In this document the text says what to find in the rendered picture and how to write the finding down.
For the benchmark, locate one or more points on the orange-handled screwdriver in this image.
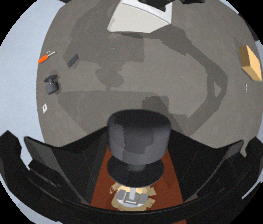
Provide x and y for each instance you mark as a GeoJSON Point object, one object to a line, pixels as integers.
{"type": "Point", "coordinates": [44, 58]}

